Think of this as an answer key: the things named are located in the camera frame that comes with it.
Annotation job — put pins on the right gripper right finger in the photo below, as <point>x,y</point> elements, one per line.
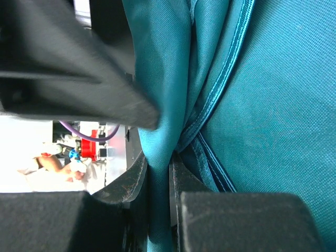
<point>213,221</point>

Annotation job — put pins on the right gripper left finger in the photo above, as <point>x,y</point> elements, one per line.
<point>114,218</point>

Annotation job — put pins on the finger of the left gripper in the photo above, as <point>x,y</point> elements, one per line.
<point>52,68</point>

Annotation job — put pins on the teal cloth napkin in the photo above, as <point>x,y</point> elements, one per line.
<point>246,91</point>

